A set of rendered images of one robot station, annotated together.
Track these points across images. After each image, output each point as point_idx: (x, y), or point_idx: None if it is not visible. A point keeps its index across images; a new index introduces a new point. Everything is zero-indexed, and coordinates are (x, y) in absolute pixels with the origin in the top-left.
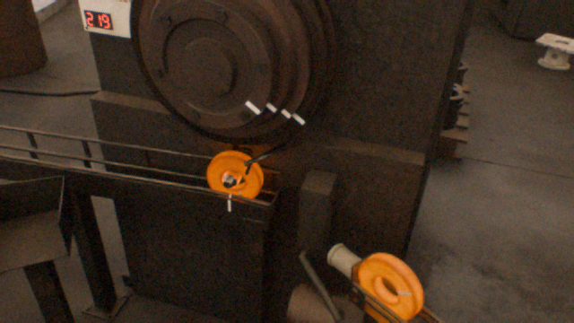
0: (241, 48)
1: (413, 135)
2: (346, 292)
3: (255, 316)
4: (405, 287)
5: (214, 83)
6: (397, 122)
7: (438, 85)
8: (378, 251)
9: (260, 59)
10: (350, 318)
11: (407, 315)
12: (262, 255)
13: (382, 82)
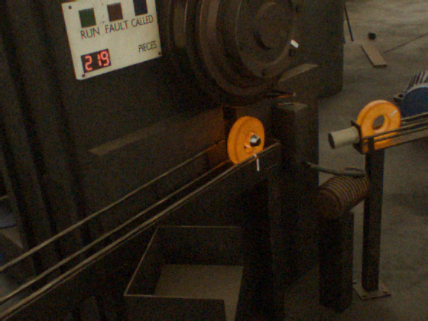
0: (284, 1)
1: (299, 53)
2: (300, 205)
3: (279, 270)
4: (392, 108)
5: (278, 34)
6: None
7: (303, 12)
8: (309, 150)
9: (296, 3)
10: None
11: (397, 126)
12: (280, 197)
13: None
